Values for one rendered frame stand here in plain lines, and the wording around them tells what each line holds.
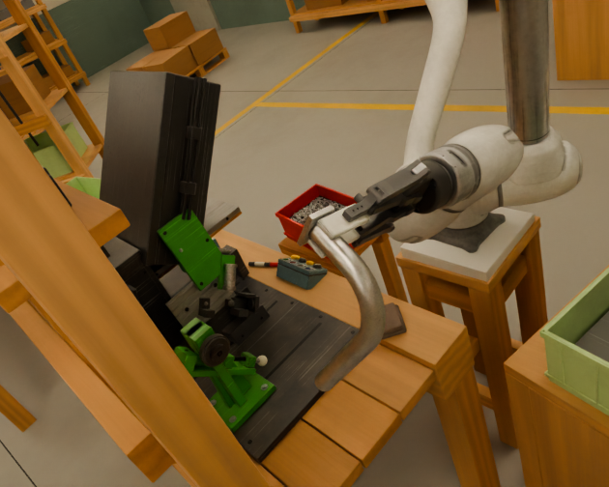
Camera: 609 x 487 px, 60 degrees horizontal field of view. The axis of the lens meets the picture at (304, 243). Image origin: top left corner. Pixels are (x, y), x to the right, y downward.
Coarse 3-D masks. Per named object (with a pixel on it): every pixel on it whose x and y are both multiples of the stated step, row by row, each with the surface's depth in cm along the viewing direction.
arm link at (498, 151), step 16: (480, 128) 85; (496, 128) 86; (448, 144) 82; (464, 144) 81; (480, 144) 81; (496, 144) 82; (512, 144) 85; (480, 160) 80; (496, 160) 81; (512, 160) 84; (480, 176) 80; (496, 176) 82; (480, 192) 84; (448, 208) 90; (464, 208) 90
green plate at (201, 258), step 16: (176, 224) 146; (192, 224) 148; (176, 240) 146; (192, 240) 149; (208, 240) 151; (176, 256) 146; (192, 256) 149; (208, 256) 151; (192, 272) 149; (208, 272) 152
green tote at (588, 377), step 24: (600, 288) 123; (576, 312) 120; (600, 312) 127; (552, 336) 114; (576, 336) 124; (552, 360) 119; (576, 360) 112; (600, 360) 106; (576, 384) 117; (600, 384) 110; (600, 408) 114
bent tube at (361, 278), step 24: (312, 216) 65; (312, 240) 67; (336, 240) 65; (336, 264) 65; (360, 264) 64; (360, 288) 64; (384, 312) 65; (360, 336) 67; (336, 360) 73; (360, 360) 70
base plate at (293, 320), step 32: (256, 288) 172; (288, 320) 155; (320, 320) 150; (256, 352) 149; (288, 352) 145; (320, 352) 141; (288, 384) 136; (256, 416) 131; (288, 416) 128; (256, 448) 124
